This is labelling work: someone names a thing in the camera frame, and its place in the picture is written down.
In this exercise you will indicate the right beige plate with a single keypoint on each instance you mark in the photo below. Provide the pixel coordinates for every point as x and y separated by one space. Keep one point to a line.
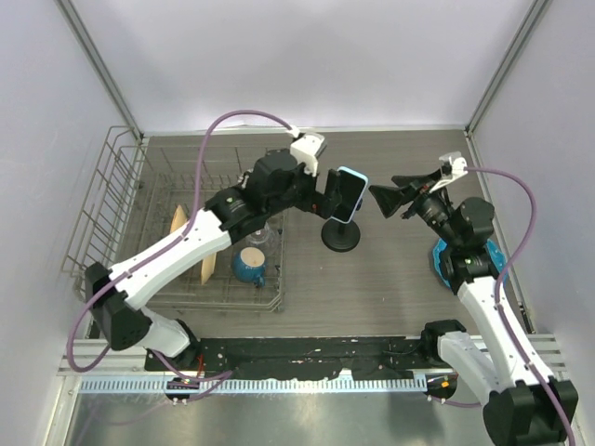
208 266

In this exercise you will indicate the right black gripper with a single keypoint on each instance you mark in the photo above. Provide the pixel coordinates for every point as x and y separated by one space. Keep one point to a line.
418 190

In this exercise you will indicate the blue mug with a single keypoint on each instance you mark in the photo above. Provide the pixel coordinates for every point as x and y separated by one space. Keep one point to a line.
249 266

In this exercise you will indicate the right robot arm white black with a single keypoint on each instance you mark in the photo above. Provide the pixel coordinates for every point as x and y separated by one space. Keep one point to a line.
523 402

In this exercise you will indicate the grey wire dish rack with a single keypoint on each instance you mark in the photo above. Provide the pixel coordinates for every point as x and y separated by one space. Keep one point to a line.
130 203

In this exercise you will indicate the beige plate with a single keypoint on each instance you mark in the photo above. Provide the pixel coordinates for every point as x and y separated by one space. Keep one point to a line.
208 266
179 219

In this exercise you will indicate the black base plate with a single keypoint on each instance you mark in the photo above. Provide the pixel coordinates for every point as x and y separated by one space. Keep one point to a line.
314 358

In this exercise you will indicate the black phone stand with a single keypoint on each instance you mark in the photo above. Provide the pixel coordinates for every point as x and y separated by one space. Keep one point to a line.
340 233

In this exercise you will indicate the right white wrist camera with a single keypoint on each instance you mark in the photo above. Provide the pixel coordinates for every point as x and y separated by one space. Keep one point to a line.
453 167

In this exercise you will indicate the left beige plate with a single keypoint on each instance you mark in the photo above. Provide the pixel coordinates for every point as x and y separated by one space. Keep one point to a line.
179 219

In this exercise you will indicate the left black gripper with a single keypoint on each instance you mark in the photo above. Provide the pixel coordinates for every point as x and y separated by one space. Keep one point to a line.
323 203

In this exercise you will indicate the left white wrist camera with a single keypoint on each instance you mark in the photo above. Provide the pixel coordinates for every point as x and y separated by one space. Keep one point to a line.
307 148

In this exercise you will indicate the phone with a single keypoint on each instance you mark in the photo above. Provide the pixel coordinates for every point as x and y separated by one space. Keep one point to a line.
352 186

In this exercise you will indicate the clear glass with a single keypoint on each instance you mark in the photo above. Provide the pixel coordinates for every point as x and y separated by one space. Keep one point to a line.
265 238

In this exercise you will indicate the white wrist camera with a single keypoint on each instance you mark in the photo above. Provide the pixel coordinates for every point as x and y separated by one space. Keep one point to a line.
307 148
453 167

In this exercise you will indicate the white slotted cable duct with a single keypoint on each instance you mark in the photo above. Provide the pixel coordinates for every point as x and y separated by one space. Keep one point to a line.
171 385

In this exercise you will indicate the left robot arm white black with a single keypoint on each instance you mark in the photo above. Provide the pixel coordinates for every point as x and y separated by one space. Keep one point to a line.
117 296

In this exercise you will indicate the blue polka dot plate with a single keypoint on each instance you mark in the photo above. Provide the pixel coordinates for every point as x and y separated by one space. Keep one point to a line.
495 253

